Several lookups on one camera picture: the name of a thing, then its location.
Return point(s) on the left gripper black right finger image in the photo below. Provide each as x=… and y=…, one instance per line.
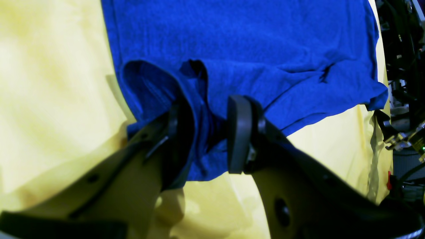
x=302, y=198

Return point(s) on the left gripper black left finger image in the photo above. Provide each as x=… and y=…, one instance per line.
x=116, y=198

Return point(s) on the dark blue long-sleeve shirt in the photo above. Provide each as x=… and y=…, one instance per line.
x=302, y=60

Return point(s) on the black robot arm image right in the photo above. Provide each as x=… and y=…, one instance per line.
x=402, y=28

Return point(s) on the red clamp top left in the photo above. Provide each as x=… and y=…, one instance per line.
x=389, y=180

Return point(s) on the yellow table cloth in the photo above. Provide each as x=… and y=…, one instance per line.
x=62, y=112

